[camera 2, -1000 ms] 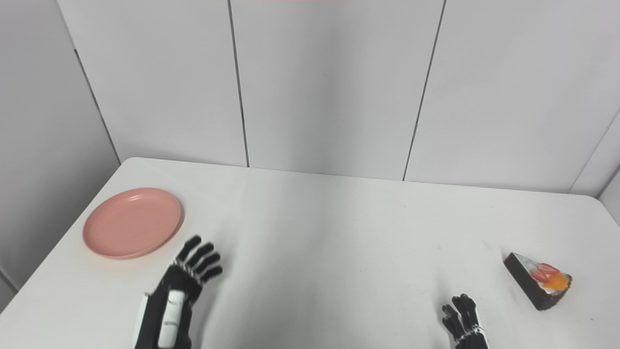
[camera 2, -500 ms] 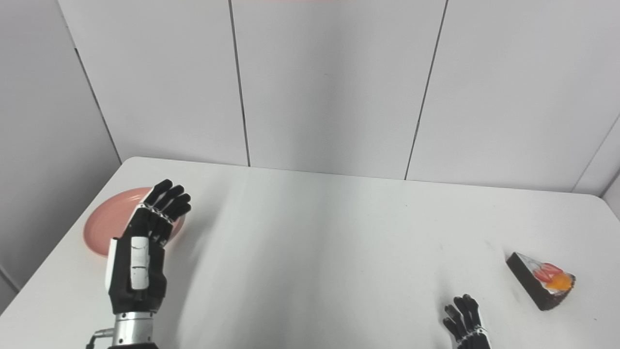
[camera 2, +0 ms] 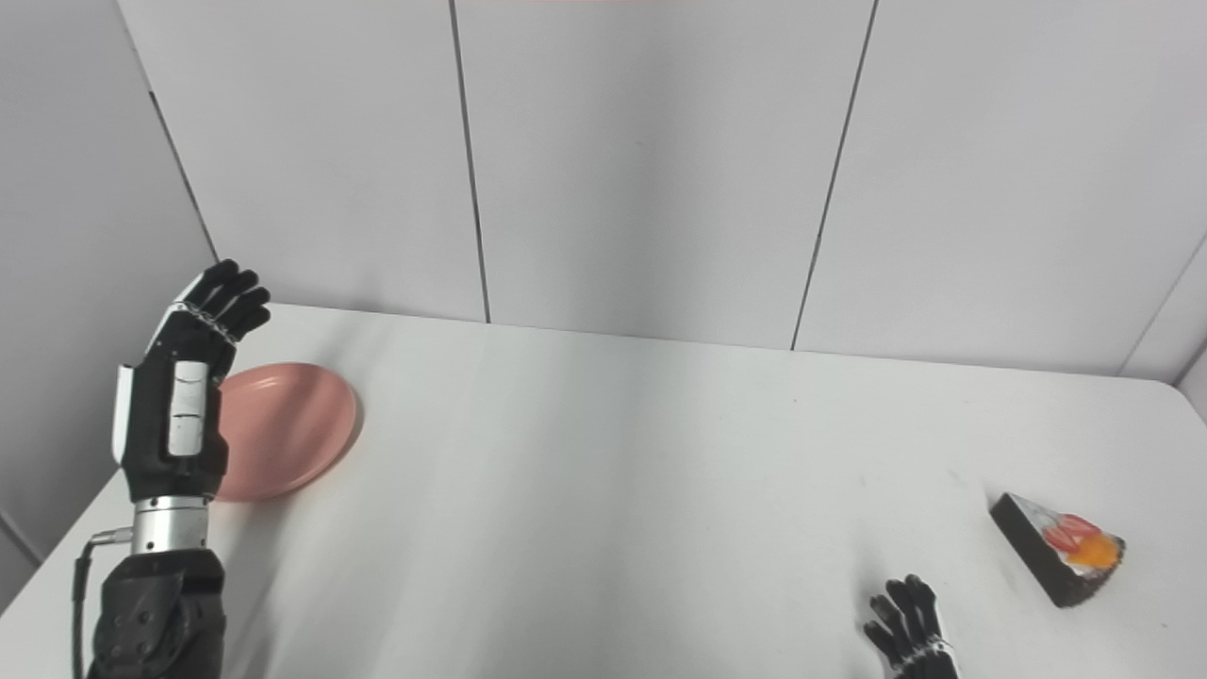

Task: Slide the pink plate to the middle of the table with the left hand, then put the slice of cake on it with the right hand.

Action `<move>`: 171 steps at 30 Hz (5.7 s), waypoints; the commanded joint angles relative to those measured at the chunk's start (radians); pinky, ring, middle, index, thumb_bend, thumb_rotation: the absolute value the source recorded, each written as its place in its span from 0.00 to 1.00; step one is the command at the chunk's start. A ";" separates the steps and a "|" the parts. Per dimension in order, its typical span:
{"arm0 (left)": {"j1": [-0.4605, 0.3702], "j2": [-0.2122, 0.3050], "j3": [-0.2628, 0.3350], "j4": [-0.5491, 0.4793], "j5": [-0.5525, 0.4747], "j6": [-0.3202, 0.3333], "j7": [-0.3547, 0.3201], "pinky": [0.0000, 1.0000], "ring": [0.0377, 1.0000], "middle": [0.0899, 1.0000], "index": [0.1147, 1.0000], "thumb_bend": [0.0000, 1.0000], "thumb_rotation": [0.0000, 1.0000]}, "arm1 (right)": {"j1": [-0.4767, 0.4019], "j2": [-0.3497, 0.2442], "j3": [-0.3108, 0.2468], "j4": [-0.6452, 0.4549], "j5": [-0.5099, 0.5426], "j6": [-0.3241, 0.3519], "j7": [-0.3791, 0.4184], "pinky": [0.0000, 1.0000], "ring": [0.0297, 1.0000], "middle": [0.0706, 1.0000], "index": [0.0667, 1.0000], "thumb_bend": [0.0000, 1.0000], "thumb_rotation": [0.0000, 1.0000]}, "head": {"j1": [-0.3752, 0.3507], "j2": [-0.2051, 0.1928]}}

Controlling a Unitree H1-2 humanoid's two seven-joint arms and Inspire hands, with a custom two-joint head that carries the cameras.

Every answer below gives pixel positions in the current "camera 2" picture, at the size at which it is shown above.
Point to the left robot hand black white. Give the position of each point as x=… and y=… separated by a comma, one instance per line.
x=179, y=405

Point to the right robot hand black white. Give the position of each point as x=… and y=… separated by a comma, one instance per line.
x=910, y=627

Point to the pink round plate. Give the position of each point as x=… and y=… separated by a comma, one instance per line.
x=288, y=429

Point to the chocolate cake slice with fruit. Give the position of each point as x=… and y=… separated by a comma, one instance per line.
x=1056, y=549

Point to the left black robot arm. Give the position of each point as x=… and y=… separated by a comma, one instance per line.
x=160, y=594

